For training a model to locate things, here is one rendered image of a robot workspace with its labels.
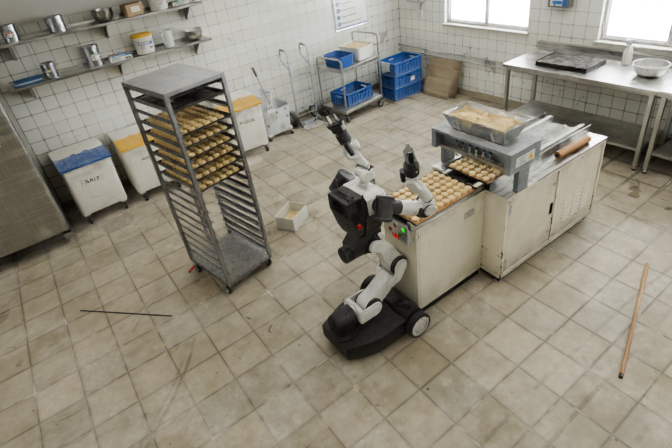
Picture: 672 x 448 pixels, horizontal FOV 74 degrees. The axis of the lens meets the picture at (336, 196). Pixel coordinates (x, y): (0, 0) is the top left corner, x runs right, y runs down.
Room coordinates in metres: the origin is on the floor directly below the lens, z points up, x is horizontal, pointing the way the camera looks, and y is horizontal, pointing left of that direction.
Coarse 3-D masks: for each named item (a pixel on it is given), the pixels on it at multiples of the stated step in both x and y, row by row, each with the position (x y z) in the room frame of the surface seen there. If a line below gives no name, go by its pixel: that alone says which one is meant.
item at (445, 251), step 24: (480, 192) 2.68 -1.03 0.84; (456, 216) 2.55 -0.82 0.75; (480, 216) 2.68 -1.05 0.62; (432, 240) 2.42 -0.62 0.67; (456, 240) 2.55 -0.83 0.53; (480, 240) 2.69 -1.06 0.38; (408, 264) 2.42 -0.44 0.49; (432, 264) 2.42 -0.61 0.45; (456, 264) 2.55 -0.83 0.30; (408, 288) 2.43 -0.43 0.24; (432, 288) 2.42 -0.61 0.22; (456, 288) 2.60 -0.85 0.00
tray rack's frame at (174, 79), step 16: (176, 64) 3.63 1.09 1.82; (128, 80) 3.36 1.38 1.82; (144, 80) 3.30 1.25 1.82; (160, 80) 3.23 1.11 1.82; (176, 80) 3.17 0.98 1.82; (192, 80) 3.11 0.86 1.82; (208, 80) 3.11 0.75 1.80; (128, 96) 3.33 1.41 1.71; (160, 96) 2.92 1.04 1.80; (160, 176) 3.34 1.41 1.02; (192, 192) 3.50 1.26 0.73; (176, 224) 3.34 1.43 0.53; (224, 240) 3.53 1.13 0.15; (240, 240) 3.49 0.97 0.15; (192, 256) 3.34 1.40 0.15; (208, 256) 3.31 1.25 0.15; (240, 256) 3.24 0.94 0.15; (256, 256) 3.21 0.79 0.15; (208, 272) 3.12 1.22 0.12; (240, 272) 3.02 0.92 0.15; (224, 288) 2.95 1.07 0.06
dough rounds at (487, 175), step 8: (456, 160) 3.04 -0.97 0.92; (464, 160) 3.02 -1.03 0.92; (472, 160) 3.01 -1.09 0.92; (456, 168) 2.93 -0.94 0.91; (464, 168) 2.90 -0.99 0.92; (472, 168) 2.89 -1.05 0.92; (480, 168) 2.88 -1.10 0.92; (488, 168) 2.85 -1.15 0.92; (472, 176) 2.80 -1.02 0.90; (480, 176) 2.76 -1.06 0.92; (488, 176) 2.75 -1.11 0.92; (496, 176) 2.75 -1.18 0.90
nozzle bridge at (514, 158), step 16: (432, 128) 3.14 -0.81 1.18; (448, 128) 3.09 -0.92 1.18; (432, 144) 3.14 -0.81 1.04; (448, 144) 3.08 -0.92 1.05; (480, 144) 2.76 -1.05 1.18; (496, 144) 2.73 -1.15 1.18; (512, 144) 2.69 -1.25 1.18; (528, 144) 2.66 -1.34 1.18; (448, 160) 3.20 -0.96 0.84; (480, 160) 2.79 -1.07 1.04; (496, 160) 2.73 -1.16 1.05; (512, 160) 2.54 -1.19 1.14; (528, 160) 2.64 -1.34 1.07; (528, 176) 2.65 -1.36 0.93
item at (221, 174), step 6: (228, 168) 3.22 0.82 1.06; (234, 168) 3.20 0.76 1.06; (174, 174) 3.25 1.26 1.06; (216, 174) 3.14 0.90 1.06; (222, 174) 3.12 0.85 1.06; (228, 174) 3.13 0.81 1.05; (180, 180) 3.17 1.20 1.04; (186, 180) 3.13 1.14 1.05; (204, 180) 3.07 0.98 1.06; (210, 180) 3.09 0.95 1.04; (216, 180) 3.05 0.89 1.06; (192, 186) 3.04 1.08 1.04; (204, 186) 2.97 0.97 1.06
